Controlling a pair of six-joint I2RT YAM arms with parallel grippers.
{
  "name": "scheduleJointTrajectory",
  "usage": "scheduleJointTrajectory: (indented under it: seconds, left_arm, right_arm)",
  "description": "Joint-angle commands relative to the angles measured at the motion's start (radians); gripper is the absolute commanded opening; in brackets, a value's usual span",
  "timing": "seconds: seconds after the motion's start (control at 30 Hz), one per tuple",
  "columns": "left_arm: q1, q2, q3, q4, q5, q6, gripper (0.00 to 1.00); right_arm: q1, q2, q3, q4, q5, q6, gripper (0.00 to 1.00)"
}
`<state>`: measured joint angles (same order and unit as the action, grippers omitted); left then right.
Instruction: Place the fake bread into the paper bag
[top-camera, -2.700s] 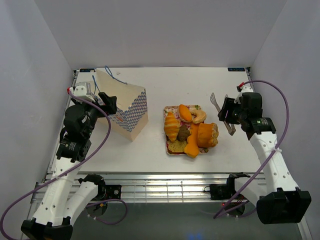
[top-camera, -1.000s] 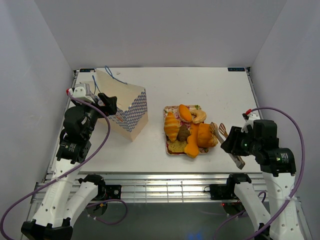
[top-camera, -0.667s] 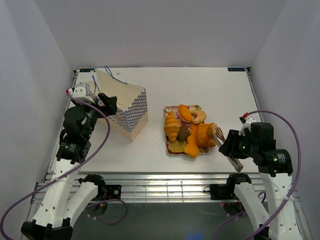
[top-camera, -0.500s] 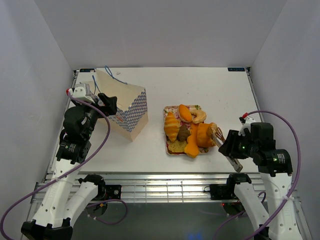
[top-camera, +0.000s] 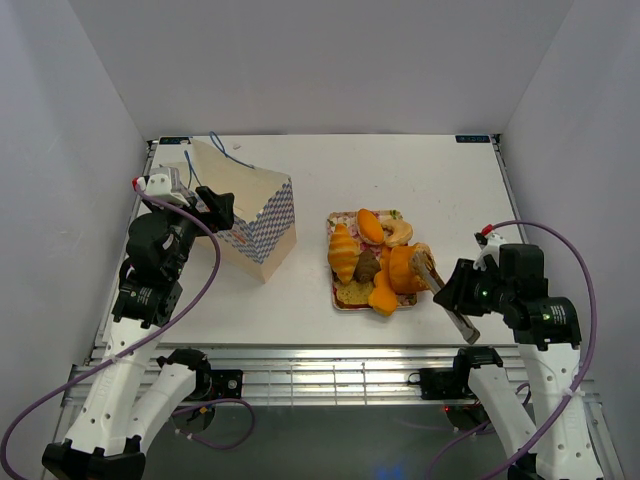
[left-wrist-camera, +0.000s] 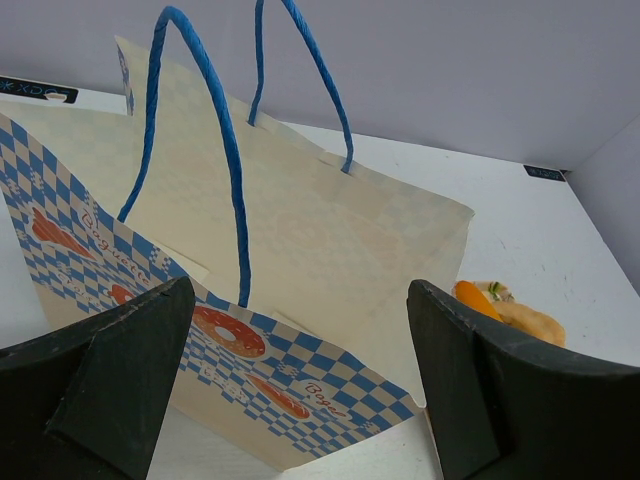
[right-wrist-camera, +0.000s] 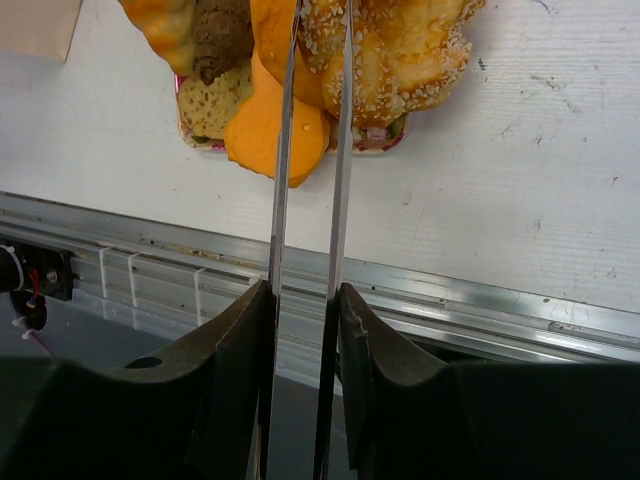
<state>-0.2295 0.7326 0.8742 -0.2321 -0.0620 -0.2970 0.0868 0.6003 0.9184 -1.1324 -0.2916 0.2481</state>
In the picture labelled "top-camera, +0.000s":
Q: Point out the orange oval bun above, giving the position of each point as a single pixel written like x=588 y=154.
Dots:
x=366 y=221

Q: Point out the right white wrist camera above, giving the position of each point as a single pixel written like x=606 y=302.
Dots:
x=489 y=242

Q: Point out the large orange loaf bread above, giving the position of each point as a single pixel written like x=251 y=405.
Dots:
x=403 y=279

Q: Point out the metal serving tongs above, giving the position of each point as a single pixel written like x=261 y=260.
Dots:
x=422 y=265

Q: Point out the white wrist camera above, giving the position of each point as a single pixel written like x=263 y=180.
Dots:
x=164 y=183
x=489 y=242

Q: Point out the pale curved crescent bread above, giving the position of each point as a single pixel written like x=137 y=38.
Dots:
x=397 y=232

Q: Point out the toast bread slice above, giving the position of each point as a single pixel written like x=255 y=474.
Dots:
x=353 y=295

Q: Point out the aluminium frame rail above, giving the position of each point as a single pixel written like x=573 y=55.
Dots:
x=299 y=377

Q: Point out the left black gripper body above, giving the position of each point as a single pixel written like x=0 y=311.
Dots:
x=215 y=219

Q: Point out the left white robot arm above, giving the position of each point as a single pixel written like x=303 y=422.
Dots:
x=116 y=426

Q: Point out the floral serving tray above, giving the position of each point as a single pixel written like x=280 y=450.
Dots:
x=348 y=218

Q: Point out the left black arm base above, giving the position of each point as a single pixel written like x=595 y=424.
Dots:
x=215 y=385

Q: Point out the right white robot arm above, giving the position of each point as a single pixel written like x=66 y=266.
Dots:
x=508 y=279

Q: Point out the blue checkered paper bag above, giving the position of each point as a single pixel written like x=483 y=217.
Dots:
x=264 y=230

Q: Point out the brown chocolate croissant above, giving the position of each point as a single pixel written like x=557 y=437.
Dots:
x=367 y=267

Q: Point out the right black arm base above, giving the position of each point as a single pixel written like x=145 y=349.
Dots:
x=462 y=408

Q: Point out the long orange wavy bread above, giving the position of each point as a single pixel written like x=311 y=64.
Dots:
x=383 y=299

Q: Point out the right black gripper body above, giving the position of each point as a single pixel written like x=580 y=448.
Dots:
x=475 y=291

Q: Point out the striped golden croissant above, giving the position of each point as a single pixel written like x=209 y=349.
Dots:
x=343 y=253

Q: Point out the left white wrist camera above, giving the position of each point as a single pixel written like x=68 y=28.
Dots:
x=164 y=183

